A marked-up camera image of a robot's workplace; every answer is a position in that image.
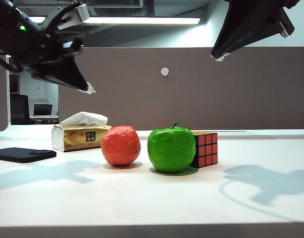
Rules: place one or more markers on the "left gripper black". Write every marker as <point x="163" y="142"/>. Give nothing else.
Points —
<point x="58" y="49"/>

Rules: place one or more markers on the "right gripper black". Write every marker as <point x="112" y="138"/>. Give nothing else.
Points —
<point x="285" y="15"/>

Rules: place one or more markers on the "wrinkled orange fruit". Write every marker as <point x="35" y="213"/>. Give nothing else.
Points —
<point x="120" y="146"/>

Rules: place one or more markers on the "green plastic apple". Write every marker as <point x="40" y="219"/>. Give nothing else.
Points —
<point x="171" y="151"/>

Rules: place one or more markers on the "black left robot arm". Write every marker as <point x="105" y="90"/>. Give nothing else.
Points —
<point x="13" y="32"/>

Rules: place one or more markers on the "Rubik's cube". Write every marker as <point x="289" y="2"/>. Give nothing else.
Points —
<point x="207" y="148"/>

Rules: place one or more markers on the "open laptop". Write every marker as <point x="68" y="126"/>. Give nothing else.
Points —
<point x="42" y="109"/>

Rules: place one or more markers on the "background office desk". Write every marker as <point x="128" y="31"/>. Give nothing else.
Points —
<point x="44" y="119"/>

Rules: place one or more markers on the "black office chair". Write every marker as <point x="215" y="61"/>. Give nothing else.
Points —
<point x="18" y="109"/>

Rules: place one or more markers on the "gold tissue pack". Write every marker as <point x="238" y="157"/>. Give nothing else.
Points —
<point x="75" y="140"/>

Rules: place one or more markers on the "narrow brown desk partition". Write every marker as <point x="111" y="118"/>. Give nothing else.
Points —
<point x="0" y="104"/>

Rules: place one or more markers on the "black smartphone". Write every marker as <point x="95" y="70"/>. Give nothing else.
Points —
<point x="20" y="155"/>

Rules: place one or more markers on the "long ceiling light strip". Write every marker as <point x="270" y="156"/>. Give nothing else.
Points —
<point x="142" y="20"/>

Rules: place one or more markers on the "wide brown desk partition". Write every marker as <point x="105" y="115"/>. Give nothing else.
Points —
<point x="167" y="104"/>

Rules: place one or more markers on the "dark wall cabinet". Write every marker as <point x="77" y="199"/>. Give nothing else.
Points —
<point x="14" y="85"/>

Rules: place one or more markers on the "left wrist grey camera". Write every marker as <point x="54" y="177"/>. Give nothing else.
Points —
<point x="81" y="13"/>

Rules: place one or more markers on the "white adhesive wall hook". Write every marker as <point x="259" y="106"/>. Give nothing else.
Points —
<point x="164" y="71"/>

